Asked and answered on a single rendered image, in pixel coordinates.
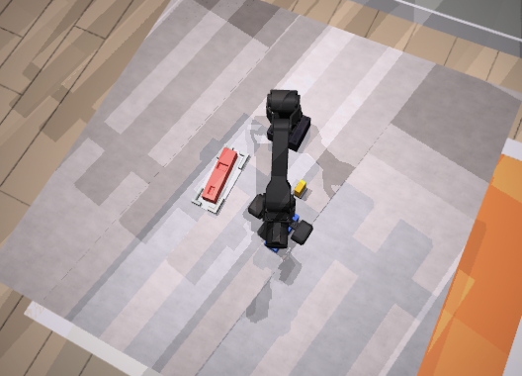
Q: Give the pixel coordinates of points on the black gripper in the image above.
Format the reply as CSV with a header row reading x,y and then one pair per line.
x,y
302,230

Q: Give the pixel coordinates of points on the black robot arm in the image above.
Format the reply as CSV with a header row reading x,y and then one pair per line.
x,y
287,113

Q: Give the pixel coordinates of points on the red rectangular block with two sockets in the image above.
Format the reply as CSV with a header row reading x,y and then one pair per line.
x,y
219,175

